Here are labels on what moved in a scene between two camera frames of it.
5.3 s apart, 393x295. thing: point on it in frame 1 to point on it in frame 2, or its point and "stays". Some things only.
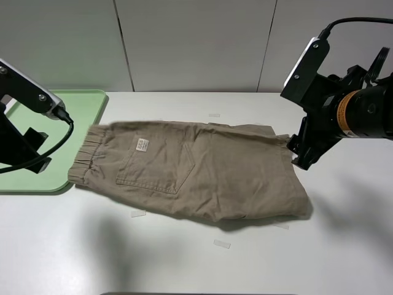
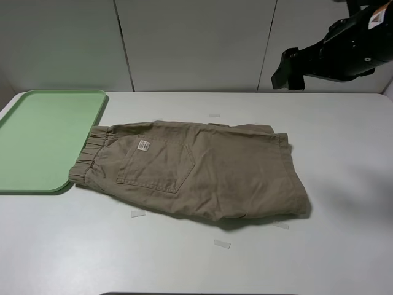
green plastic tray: x=80 y=107 stays
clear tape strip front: x=224 y=244 stays
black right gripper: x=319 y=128 to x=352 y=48
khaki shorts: x=238 y=172 stays
